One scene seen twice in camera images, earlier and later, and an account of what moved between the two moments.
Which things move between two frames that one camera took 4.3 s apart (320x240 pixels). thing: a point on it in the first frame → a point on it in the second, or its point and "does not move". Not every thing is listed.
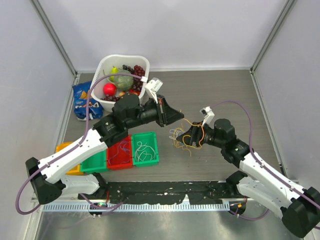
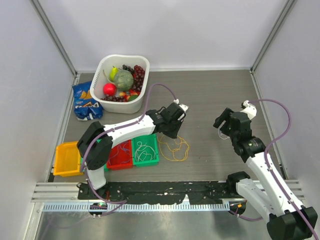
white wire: (142, 151) does not move
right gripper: (195, 132) → (224, 116)
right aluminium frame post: (288, 7) does not move
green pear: (114, 70) does not move
